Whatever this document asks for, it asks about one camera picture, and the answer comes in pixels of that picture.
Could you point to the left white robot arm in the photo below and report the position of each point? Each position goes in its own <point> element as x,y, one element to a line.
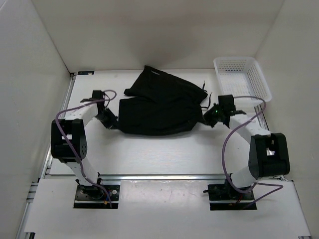
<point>68,137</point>

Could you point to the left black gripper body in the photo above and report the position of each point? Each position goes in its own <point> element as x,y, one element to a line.
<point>103,114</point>

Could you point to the dark corner label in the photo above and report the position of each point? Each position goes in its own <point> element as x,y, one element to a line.
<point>85,72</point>

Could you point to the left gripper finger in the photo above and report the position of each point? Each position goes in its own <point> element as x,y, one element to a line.
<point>110,115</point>
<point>108,122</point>

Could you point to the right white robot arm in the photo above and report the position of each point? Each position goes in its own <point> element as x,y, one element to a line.
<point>268,153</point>

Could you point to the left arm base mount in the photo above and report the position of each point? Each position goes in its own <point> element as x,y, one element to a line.
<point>91,197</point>

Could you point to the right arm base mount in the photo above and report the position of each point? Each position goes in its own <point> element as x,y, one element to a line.
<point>222,197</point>

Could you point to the black shorts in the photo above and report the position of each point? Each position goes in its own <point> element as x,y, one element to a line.
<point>160,104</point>

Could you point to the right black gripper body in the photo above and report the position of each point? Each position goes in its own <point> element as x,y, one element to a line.
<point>218,110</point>

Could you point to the white plastic basket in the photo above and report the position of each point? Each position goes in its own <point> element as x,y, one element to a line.
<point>243,78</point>

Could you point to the aluminium frame rail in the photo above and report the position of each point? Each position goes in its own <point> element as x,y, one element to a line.
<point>163,177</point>

